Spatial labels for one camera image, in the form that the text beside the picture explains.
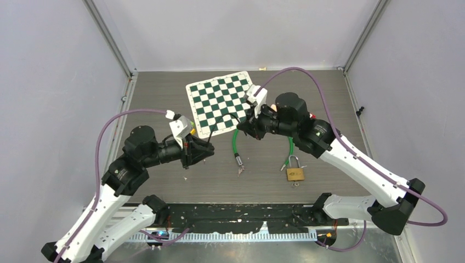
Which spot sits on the small keys on table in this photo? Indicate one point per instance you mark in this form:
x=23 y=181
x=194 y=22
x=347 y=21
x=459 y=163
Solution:
x=241 y=170

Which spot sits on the brass padlock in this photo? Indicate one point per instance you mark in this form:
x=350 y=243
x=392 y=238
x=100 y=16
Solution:
x=295 y=171

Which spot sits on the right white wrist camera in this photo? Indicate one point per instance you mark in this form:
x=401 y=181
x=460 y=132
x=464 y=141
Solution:
x=255 y=96

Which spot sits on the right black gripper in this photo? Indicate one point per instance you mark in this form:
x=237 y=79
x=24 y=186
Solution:
x=250 y=125

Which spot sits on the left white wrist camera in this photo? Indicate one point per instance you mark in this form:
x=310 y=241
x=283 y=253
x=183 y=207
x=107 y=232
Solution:
x=180 y=127

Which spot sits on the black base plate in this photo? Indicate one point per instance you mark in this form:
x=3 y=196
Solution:
x=243 y=218

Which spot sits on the green white chessboard mat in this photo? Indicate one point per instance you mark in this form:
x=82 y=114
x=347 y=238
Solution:
x=217 y=103

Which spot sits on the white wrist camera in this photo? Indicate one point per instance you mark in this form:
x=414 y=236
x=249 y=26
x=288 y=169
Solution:
x=255 y=96
x=180 y=127

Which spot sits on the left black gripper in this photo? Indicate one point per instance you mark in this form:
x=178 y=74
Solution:
x=194 y=149

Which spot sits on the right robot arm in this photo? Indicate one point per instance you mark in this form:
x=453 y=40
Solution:
x=391 y=200

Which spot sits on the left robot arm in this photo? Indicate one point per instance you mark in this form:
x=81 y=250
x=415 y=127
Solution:
x=89 y=240

